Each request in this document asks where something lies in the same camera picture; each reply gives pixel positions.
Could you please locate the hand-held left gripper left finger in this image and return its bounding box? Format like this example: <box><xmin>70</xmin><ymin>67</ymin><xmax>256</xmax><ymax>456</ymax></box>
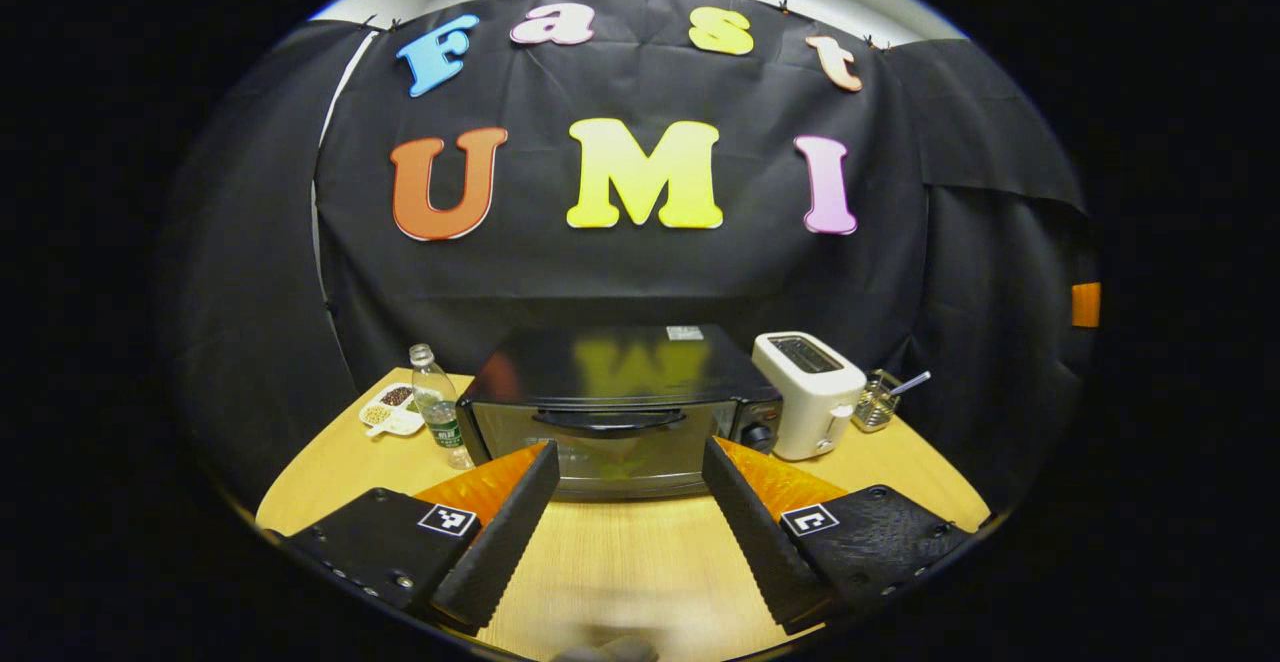
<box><xmin>285</xmin><ymin>440</ymin><xmax>561</xmax><ymax>635</ymax></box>

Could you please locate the clear plastic water bottle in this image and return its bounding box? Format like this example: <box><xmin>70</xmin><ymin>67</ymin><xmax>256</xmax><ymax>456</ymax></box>
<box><xmin>409</xmin><ymin>344</ymin><xmax>475</xmax><ymax>471</ymax></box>

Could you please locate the white toaster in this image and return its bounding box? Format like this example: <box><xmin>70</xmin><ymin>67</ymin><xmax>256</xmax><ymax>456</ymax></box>
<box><xmin>752</xmin><ymin>331</ymin><xmax>869</xmax><ymax>462</ymax></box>

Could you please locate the white divided plate with beans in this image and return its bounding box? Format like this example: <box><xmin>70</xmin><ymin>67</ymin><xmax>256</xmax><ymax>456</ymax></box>
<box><xmin>358</xmin><ymin>383</ymin><xmax>427</xmax><ymax>439</ymax></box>

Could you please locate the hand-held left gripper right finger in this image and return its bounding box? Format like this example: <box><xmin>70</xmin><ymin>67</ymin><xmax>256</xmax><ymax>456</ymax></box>
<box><xmin>702</xmin><ymin>436</ymin><xmax>973</xmax><ymax>635</ymax></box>

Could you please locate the black backdrop cloth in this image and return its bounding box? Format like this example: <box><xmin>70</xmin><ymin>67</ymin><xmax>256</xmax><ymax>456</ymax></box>
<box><xmin>155</xmin><ymin>0</ymin><xmax>1101</xmax><ymax>533</ymax></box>

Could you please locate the wire mesh utensil holder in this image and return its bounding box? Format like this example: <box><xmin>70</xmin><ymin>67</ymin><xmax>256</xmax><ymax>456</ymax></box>
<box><xmin>852</xmin><ymin>370</ymin><xmax>902</xmax><ymax>434</ymax></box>

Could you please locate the black electric oven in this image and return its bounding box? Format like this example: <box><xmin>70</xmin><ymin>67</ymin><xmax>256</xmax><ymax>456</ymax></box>
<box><xmin>457</xmin><ymin>324</ymin><xmax>785</xmax><ymax>501</ymax></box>

